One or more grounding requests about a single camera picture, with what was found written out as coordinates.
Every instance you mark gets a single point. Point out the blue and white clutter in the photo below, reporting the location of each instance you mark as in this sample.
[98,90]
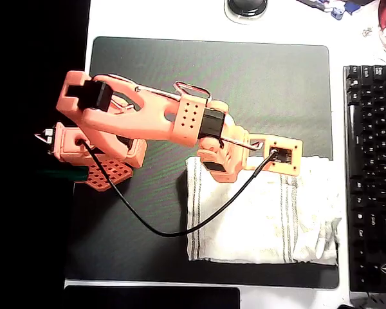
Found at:
[337,8]

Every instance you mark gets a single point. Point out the white grey-striped towel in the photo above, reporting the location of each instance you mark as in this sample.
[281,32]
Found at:
[244,219]

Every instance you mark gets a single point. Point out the orange gripper camera mount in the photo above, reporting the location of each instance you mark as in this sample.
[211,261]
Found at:
[284,156]

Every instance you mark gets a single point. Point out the black keyboard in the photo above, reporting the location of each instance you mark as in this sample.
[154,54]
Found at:
[373,177]

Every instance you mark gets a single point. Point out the black round object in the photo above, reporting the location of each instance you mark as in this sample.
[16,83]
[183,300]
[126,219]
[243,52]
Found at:
[246,8]

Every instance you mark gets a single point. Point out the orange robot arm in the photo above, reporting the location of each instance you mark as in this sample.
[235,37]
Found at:
[122,119]

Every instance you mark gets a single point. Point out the small metal piece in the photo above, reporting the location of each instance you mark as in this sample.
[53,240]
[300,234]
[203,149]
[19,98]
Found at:
[367,31]

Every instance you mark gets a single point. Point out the green table clamp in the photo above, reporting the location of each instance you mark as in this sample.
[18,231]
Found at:
[67,174]

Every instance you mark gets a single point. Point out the dark desk mat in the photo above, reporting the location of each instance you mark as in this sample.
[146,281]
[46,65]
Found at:
[212,80]

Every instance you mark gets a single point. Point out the orange perforated base plate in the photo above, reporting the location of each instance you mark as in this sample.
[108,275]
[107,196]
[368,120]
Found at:
[107,174]

